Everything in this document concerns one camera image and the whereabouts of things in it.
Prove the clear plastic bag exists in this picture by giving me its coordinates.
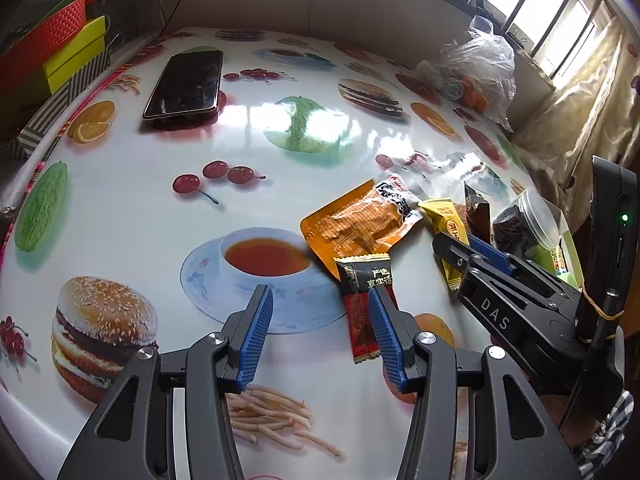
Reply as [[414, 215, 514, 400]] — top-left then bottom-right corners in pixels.
[[415, 15, 518, 131]]

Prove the food print tablecloth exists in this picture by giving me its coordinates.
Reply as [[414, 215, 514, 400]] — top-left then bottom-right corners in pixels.
[[0, 27, 586, 480]]

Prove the beige curtain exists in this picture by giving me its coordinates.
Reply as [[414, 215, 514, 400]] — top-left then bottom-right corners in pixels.
[[510, 25, 640, 241]]

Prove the black smartphone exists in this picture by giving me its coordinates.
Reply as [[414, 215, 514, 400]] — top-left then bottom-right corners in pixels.
[[142, 50, 224, 121]]

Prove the orange dried tofu packet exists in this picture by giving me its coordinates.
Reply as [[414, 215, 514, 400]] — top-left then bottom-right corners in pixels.
[[300, 175, 426, 278]]

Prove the yellow-green box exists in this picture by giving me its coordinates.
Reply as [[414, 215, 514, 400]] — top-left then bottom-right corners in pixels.
[[42, 16, 108, 95]]

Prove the black cable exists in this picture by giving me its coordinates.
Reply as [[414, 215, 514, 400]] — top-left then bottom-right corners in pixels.
[[155, 0, 201, 41]]

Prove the clear jar of dark snacks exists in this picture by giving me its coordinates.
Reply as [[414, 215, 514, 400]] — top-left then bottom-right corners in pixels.
[[492, 191, 561, 261]]

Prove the red black snack packet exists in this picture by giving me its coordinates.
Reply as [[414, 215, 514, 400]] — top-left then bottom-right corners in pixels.
[[334, 255, 401, 365]]

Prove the person's right forearm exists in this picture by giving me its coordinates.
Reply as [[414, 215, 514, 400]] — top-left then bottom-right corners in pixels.
[[542, 390, 636, 480]]

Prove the yellow snack packet green logo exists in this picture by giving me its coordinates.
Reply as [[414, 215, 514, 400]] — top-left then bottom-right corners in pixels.
[[417, 197, 471, 291]]

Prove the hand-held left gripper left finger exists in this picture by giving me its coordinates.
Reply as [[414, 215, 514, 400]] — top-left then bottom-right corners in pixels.
[[56, 284, 275, 480]]

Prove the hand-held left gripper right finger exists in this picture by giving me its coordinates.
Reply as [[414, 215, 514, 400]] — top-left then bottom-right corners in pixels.
[[367, 287, 583, 480]]

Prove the yellow rubber band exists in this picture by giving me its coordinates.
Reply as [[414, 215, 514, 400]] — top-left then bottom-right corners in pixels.
[[582, 285, 626, 322]]

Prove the dark brown snack packet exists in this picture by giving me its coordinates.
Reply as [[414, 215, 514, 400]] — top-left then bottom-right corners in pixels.
[[462, 182, 493, 241]]

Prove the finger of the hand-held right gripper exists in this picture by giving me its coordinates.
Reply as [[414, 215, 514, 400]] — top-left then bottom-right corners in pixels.
[[467, 234, 581, 301], [432, 232, 481, 273]]

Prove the green white tray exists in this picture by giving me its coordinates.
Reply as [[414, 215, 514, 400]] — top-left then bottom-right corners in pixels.
[[520, 205, 586, 291]]

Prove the grey striped box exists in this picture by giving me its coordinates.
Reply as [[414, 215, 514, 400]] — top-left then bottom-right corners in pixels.
[[17, 50, 111, 158]]

